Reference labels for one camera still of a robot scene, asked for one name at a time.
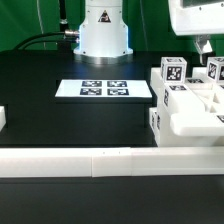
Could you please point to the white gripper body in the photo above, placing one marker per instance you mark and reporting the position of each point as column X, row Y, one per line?
column 197, row 19

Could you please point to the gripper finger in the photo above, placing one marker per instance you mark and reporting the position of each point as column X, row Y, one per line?
column 203, row 46

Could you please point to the white tagged cube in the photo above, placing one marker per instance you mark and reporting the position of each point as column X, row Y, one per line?
column 215, row 69
column 173, row 69

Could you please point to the white chair back frame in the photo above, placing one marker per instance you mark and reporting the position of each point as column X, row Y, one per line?
column 185, row 109

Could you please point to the white chair seat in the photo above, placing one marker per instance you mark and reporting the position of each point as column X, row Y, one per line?
column 166, row 137

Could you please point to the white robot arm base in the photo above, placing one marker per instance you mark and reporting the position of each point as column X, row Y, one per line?
column 103, row 35

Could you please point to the white front fence bar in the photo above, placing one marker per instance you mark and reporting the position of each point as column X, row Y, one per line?
column 110, row 162

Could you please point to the white fence bar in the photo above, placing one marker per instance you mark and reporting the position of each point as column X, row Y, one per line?
column 110, row 162
column 2, row 117

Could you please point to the white left fence bar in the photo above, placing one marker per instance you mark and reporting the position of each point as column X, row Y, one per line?
column 2, row 117

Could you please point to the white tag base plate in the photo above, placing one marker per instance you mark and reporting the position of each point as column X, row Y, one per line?
column 76, row 88

